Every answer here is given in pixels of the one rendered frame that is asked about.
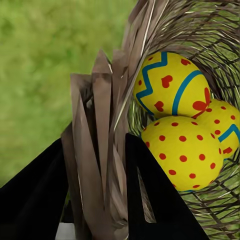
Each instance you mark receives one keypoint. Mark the easter egg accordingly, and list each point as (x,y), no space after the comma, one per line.
(187,150)
(169,84)
(224,120)

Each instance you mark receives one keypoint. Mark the wicker basket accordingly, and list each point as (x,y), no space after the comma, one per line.
(94,142)

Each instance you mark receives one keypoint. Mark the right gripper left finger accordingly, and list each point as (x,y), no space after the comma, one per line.
(31,203)

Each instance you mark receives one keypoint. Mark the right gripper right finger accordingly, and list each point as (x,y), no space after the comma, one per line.
(174,220)

